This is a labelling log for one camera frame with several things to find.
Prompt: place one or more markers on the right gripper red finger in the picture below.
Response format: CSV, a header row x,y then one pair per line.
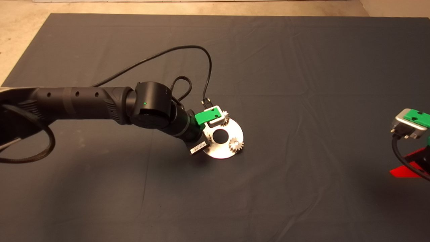
x,y
418,154
406,172

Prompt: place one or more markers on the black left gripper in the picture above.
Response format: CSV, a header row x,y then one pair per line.
x,y
195,141

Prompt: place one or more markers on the round metal carrier plate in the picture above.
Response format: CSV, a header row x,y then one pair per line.
x,y
218,151

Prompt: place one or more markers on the small steel planetary gear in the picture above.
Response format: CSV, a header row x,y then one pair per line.
x,y
237,145
226,118

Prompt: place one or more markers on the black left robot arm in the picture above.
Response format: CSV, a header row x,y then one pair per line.
x,y
84,104

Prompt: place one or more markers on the dark grey table cloth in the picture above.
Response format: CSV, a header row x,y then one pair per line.
x,y
215,201

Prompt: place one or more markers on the left arm thick braided sleeve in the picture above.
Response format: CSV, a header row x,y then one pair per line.
x,y
52,144

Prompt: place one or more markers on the left gripper green camera mount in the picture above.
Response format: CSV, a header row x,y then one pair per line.
x,y
205,117

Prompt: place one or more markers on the gripper green camera mount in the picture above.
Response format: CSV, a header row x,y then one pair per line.
x,y
418,117
205,117

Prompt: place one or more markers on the left gripper silver camera box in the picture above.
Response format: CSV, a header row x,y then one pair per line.
x,y
216,117

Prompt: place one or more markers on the gripper silver camera box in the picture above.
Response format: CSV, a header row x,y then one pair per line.
x,y
401,124
216,117

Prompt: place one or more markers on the right gripper silver camera box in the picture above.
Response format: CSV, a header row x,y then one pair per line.
x,y
401,124

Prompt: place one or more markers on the right gripper green camera mount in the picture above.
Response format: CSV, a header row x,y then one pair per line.
x,y
418,117

